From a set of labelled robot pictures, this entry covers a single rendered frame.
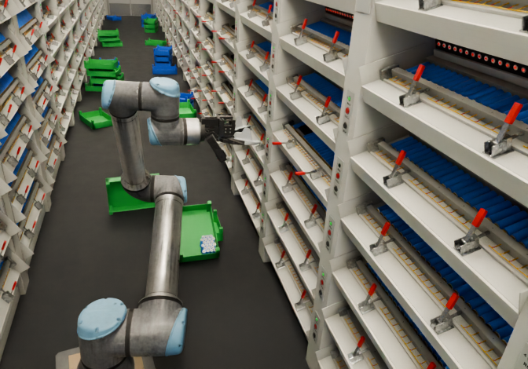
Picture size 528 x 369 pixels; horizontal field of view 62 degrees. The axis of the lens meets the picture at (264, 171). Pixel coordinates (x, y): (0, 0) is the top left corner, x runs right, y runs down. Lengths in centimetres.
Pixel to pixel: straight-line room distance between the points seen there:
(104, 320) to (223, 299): 69
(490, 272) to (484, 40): 40
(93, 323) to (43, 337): 53
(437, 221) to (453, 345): 25
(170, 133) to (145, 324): 61
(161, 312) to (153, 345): 10
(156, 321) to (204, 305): 53
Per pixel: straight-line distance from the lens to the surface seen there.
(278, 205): 206
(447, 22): 91
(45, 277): 231
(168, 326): 151
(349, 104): 122
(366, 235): 125
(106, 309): 155
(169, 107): 140
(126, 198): 272
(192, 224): 236
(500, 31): 81
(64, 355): 185
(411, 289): 111
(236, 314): 198
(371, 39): 115
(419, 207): 102
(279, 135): 186
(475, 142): 87
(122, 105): 142
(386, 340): 126
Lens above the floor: 139
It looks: 26 degrees down
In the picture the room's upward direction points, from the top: 4 degrees clockwise
